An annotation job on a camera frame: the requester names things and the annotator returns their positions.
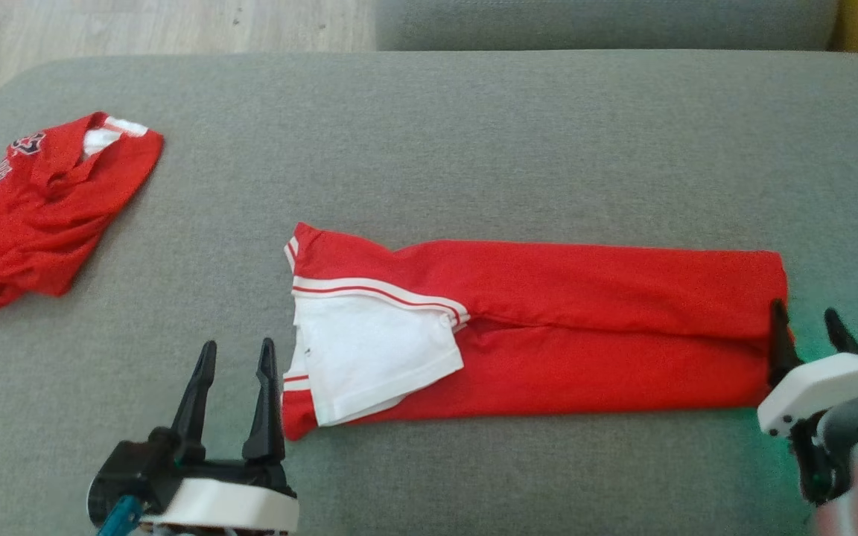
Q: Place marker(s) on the large grey fabric sofa seat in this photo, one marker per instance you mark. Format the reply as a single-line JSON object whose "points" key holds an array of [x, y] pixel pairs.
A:
{"points": [[474, 149]]}

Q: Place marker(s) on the small grey fabric sofa cushion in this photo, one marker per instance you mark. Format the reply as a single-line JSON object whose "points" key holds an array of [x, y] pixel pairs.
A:
{"points": [[608, 26]]}

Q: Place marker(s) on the red shirt with white sleeves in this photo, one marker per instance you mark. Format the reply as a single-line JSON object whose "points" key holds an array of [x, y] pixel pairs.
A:
{"points": [[585, 298]]}

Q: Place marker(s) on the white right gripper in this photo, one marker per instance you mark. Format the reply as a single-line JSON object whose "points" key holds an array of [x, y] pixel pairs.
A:
{"points": [[824, 383]]}

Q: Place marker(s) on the red printed jersey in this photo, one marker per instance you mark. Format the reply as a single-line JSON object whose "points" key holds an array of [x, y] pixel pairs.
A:
{"points": [[27, 223]]}

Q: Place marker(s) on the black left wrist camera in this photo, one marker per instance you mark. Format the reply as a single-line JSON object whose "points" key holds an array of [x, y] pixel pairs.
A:
{"points": [[131, 469]]}

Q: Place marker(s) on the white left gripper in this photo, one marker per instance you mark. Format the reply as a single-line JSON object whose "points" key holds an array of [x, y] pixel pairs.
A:
{"points": [[228, 506]]}

